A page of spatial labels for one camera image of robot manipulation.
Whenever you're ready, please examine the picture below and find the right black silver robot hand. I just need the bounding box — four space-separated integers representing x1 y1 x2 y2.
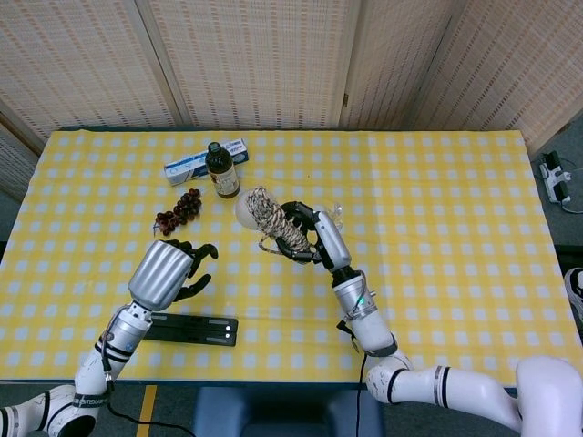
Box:
272 199 353 274

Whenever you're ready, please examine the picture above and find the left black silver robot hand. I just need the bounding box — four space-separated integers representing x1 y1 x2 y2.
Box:
127 239 220 312

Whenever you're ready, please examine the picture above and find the speckled braided rope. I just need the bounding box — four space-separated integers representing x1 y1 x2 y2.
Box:
245 185 313 256

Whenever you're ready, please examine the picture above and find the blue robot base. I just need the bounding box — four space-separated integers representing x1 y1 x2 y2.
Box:
193 386 382 437

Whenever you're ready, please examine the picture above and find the bunch of dark red grapes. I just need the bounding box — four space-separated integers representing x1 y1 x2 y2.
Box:
153 188 203 237

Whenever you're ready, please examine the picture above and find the black folding stand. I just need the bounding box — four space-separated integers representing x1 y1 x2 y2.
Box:
143 311 240 348

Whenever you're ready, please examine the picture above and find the upturned white bowl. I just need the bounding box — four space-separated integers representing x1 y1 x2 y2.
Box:
234 187 280 231

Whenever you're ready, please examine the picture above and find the blue white carton box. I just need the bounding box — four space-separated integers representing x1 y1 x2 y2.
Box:
163 137 251 188

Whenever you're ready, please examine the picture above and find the dark glass bottle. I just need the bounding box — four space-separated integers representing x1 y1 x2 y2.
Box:
204 141 241 199

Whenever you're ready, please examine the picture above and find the yellow white checked tablecloth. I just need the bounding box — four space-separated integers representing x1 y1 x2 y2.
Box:
0 129 570 391

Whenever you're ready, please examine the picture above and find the yellow floor tape strip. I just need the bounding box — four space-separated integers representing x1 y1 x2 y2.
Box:
135 385 159 437

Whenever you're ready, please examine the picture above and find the woven folding screen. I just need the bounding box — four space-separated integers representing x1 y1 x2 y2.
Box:
0 0 583 201

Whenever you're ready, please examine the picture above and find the white power strip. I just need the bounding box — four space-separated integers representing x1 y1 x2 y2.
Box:
539 152 574 205

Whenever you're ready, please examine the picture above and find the black white shoe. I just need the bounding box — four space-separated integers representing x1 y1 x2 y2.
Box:
563 267 583 320

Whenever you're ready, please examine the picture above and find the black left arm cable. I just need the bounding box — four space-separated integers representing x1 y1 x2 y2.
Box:
102 350 197 437

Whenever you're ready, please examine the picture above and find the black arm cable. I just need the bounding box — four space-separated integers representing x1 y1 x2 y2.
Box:
336 320 368 437
102 350 197 437

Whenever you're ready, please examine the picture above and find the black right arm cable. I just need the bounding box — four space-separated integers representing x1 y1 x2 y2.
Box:
336 320 368 437

